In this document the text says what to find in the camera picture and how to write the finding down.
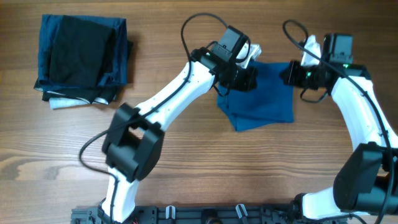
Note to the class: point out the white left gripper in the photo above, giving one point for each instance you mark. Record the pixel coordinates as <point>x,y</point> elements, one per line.
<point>249,82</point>

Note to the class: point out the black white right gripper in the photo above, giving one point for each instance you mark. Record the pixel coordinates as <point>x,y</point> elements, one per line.
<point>291,71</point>

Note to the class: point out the blue polo shirt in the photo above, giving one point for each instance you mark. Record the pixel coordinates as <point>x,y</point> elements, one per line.
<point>271,102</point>

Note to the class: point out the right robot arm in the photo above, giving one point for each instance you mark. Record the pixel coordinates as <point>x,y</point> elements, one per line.
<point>367,183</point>

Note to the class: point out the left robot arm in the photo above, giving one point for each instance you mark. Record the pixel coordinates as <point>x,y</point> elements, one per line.
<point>134,142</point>

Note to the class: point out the folded dark blue garment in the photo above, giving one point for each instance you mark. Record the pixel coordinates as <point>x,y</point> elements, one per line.
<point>121,53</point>

